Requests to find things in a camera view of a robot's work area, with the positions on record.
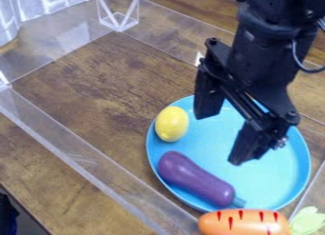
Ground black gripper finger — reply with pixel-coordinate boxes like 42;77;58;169
228;122;290;166

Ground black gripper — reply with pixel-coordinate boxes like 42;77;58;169
194;7;319;129

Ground purple toy eggplant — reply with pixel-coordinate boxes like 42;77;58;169
158;151;246;207

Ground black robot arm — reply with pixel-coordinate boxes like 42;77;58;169
195;0;325;166

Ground blue round plate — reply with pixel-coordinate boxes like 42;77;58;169
147;96;312;210

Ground yellow toy lemon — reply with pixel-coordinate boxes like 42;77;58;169
155;106;190;142

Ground orange toy carrot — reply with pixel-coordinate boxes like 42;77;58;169
199;209;291;235

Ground green carrot leaves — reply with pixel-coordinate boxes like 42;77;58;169
290;206;325;235

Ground white patterned curtain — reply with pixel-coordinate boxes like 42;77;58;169
0;0;90;47

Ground clear acrylic enclosure wall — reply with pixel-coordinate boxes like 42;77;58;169
0;0;219;235

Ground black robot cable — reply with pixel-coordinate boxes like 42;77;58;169
291;16;325;74

